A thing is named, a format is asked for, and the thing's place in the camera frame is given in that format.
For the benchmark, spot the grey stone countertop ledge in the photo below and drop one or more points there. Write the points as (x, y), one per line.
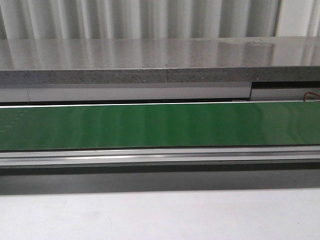
(158, 61)

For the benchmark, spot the green conveyor belt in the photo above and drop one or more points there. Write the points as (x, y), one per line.
(62, 127)

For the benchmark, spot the white corrugated curtain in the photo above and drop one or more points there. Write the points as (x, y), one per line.
(158, 19)

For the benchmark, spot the aluminium conveyor frame rail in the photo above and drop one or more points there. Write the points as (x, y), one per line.
(160, 155)

